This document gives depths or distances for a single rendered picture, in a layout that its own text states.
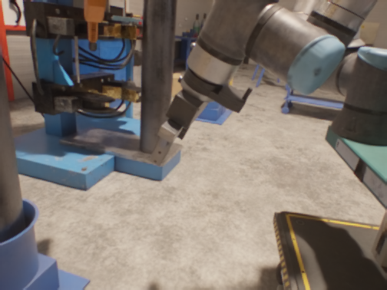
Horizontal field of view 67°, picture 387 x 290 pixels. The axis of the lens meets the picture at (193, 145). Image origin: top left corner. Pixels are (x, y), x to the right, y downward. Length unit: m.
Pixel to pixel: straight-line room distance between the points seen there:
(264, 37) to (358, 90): 0.61
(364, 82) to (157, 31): 1.30
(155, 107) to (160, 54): 0.34
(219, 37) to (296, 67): 0.13
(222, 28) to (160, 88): 1.52
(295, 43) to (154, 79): 1.58
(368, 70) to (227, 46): 0.60
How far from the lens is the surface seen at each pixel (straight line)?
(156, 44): 1.96
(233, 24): 0.50
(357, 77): 1.05
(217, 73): 0.52
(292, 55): 0.46
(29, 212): 1.21
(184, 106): 0.53
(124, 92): 2.43
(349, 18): 0.60
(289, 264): 1.07
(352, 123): 1.05
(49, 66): 2.11
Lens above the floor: 0.99
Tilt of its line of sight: 21 degrees down
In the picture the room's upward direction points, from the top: 5 degrees clockwise
